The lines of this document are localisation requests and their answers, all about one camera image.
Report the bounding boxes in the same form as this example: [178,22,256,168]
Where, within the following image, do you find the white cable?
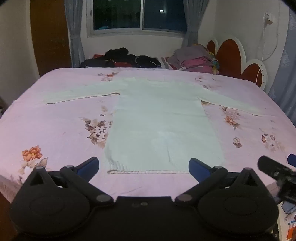
[255,21,278,86]

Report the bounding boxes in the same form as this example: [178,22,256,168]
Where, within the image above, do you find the colourful printed package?
[279,201,296,241]

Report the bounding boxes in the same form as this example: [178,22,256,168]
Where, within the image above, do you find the window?
[87,0,188,39]

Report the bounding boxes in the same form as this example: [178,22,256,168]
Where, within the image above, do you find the blue patterned curtain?
[268,7,296,129]

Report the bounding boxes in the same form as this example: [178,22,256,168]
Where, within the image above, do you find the pink floral bed sheet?
[0,68,296,205]

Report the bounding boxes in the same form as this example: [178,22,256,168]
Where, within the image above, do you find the white long-sleeve shirt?
[43,77,271,175]

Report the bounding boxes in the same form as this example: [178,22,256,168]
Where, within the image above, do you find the red and white headboard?
[206,36,269,90]

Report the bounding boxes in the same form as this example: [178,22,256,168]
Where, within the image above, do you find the stack of folded clothes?
[165,44,221,75]

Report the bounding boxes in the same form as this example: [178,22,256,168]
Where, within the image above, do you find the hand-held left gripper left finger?
[29,157,114,206]

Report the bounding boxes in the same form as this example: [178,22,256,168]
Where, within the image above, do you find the brown wooden door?
[30,0,72,77]

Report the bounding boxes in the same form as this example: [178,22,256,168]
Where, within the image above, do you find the white wall socket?
[263,12,274,25]

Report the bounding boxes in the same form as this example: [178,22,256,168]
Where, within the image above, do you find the grey curtain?
[182,0,210,47]
[64,0,85,68]

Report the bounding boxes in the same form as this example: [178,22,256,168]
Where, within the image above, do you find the pile of dark clothes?
[79,47,162,69]

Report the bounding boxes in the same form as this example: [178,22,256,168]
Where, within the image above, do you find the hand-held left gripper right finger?
[174,158,263,206]

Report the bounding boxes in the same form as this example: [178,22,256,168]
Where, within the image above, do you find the striped pillow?
[159,56,178,70]

